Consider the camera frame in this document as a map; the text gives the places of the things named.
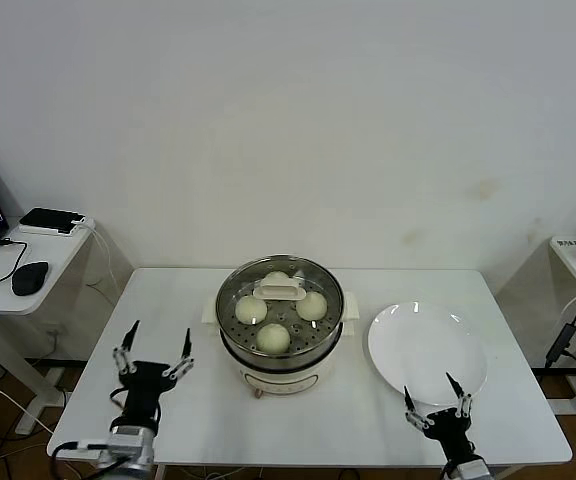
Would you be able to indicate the black computer mouse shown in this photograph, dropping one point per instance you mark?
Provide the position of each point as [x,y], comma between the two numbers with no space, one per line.
[30,278]

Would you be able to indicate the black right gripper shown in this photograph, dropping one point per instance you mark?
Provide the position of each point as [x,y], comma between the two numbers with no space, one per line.
[450,430]

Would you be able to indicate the white power bank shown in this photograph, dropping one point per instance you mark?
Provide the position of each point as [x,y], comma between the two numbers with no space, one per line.
[83,226]

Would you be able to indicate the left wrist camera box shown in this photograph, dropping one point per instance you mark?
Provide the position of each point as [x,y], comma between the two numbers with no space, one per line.
[90,446]

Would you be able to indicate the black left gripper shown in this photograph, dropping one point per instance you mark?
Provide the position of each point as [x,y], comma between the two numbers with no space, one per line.
[145,387]

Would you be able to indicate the round glass lid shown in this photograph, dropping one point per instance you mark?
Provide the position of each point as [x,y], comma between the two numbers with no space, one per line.
[278,290]

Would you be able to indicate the stainless steel steamer basket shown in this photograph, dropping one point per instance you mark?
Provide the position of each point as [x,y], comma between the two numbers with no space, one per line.
[350,306]

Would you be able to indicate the white side shelf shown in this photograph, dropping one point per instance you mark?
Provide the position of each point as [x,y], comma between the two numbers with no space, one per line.
[568,261]

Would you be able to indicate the black smartphone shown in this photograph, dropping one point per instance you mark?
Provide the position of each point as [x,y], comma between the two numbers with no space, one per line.
[50,218]

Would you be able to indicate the white printed label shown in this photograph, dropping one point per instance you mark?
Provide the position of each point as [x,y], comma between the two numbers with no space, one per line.
[568,242]

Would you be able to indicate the white steamed baozi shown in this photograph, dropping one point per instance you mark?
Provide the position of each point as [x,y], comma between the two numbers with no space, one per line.
[313,307]
[270,276]
[273,340]
[250,311]

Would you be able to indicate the cream electric cooker base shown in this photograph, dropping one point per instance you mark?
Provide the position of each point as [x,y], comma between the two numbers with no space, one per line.
[278,376]

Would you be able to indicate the white round plate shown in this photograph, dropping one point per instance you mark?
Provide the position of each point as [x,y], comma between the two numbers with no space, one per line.
[418,350]

